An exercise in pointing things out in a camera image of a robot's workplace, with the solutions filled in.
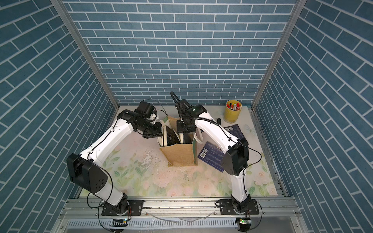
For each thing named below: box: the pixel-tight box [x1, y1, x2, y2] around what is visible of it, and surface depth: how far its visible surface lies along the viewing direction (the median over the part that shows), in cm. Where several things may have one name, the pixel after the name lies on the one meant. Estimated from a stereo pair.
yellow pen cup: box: [223, 99, 243, 124], surface depth 106 cm
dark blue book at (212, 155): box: [197, 141, 225, 173], surface depth 93 cm
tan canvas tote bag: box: [157, 116, 204, 167], surface depth 85 cm
